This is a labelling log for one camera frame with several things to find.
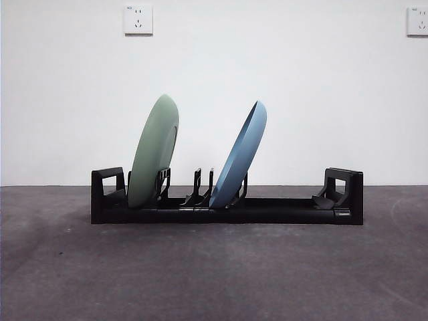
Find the green round plate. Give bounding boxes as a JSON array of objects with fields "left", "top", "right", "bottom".
[{"left": 126, "top": 94, "right": 180, "bottom": 209}]

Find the black plastic plate rack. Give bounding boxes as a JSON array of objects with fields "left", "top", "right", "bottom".
[{"left": 90, "top": 166, "right": 364, "bottom": 225}]

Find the blue round plate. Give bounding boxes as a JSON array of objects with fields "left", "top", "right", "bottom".
[{"left": 209, "top": 99, "right": 268, "bottom": 209}]

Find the white wall socket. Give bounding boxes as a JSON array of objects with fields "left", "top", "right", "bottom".
[
  {"left": 407, "top": 7, "right": 428, "bottom": 37},
  {"left": 124, "top": 5, "right": 154, "bottom": 36}
]

